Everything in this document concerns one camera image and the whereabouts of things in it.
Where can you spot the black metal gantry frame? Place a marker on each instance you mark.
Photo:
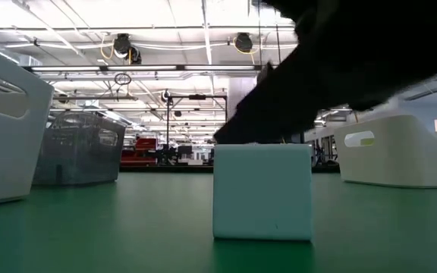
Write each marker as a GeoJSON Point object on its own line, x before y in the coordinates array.
{"type": "Point", "coordinates": [197, 97]}

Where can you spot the white plastic bin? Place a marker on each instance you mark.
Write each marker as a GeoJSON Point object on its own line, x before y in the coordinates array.
{"type": "Point", "coordinates": [397, 163]}

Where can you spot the red tool cabinet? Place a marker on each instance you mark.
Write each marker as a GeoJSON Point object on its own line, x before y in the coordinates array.
{"type": "Point", "coordinates": [142, 149]}

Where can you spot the pale mint cube block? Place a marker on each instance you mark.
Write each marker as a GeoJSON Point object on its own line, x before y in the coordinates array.
{"type": "Point", "coordinates": [262, 193]}

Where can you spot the dark smoky plastic bin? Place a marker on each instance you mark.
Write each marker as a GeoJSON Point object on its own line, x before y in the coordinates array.
{"type": "Point", "coordinates": [78, 159]}

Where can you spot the grey-white plastic bin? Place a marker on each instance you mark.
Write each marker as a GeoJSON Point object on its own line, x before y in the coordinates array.
{"type": "Point", "coordinates": [6, 151]}

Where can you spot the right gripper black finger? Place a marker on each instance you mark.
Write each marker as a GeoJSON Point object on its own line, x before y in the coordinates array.
{"type": "Point", "coordinates": [275, 113]}

